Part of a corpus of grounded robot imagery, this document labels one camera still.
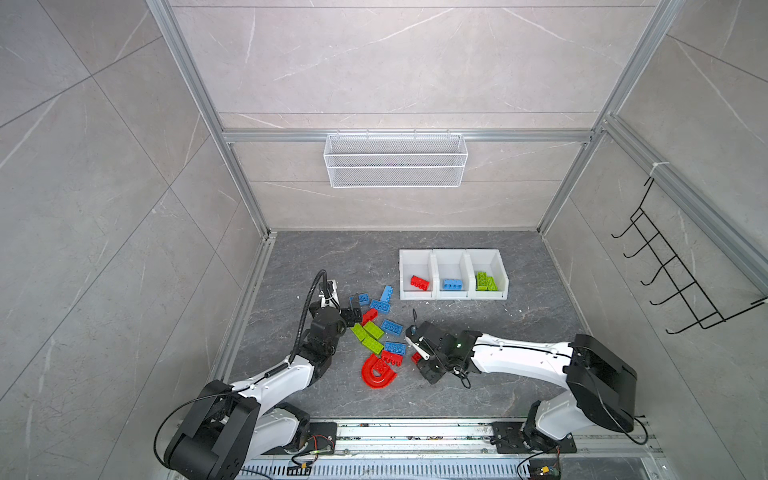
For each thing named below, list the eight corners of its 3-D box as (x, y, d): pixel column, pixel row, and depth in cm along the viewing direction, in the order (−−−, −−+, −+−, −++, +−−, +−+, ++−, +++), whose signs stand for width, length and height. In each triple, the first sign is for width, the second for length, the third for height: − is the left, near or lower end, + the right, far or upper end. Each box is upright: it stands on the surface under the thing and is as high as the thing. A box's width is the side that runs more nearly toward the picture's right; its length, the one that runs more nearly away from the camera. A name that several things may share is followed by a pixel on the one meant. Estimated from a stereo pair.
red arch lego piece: (355, 372, 86) (354, 369, 85) (374, 353, 90) (374, 351, 88) (377, 397, 82) (377, 395, 80) (397, 376, 85) (397, 374, 84)
